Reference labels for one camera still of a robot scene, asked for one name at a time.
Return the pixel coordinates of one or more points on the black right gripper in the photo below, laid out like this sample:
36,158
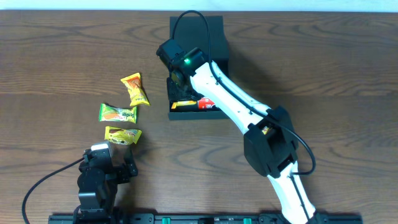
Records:
175,90

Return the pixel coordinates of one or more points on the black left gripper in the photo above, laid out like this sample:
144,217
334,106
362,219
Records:
125,168

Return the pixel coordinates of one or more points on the yellow cracker snack packet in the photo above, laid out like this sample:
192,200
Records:
182,103

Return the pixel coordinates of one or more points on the red soda can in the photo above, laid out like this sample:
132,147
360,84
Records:
205,104

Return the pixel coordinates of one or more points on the yellow peanut butter snack packet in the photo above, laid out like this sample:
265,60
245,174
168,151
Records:
136,93

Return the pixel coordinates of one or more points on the yellow chocolate cake packet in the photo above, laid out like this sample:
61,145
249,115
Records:
266,129
122,136

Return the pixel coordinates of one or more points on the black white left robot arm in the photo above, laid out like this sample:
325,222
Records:
98,184

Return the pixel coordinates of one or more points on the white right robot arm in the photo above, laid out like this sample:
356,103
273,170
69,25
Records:
271,145

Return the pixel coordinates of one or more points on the green pandan cake packet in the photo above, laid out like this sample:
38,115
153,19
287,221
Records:
110,113

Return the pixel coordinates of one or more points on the black open gift box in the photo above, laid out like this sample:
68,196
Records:
191,32

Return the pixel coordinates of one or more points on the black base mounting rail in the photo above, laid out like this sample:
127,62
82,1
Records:
265,218

